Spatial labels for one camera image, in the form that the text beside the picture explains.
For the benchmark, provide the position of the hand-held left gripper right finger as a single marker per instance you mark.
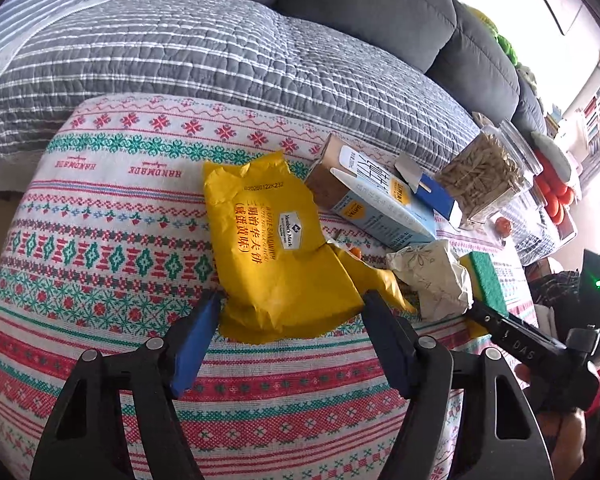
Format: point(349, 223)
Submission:
point(390, 345)

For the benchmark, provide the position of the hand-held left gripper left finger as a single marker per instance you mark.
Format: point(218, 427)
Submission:
point(195, 345)

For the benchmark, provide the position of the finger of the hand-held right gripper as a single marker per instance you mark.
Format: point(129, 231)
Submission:
point(520, 337)

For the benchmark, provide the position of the beige paper wrapper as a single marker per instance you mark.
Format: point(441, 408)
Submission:
point(435, 280)

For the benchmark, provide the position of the yellow snack bag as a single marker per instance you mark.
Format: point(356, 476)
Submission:
point(280, 260)

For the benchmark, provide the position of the person's right hand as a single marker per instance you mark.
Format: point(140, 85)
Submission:
point(572, 445)

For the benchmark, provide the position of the dark plaid clothing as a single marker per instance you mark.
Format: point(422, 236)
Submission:
point(550, 285)

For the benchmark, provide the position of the yellow green sponge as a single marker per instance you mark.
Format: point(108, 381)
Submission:
point(487, 280)

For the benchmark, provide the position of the clear plastic box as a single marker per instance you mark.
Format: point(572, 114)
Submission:
point(530, 232)

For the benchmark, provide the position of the small orange tomato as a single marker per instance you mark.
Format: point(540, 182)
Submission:
point(503, 225)

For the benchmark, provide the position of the patterned red green tablecloth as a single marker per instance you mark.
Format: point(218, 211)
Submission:
point(105, 260)

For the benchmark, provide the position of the light blue drink carton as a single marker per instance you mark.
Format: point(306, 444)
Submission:
point(375, 205)

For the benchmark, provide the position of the blue and white small box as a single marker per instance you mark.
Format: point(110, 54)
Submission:
point(437, 200)

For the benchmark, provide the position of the clear jar of snacks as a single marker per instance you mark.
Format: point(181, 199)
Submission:
point(485, 175)

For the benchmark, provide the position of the bookshelf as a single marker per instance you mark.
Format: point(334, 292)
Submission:
point(597, 115)

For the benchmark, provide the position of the pale plush toy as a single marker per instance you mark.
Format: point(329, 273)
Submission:
point(529, 80)

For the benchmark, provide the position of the grey sofa with quilt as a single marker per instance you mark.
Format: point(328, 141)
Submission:
point(205, 60)

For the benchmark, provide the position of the green plush toy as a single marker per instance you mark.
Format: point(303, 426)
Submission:
point(495, 35)

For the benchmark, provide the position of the grey fabric sofa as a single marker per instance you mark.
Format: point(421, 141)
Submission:
point(370, 5)

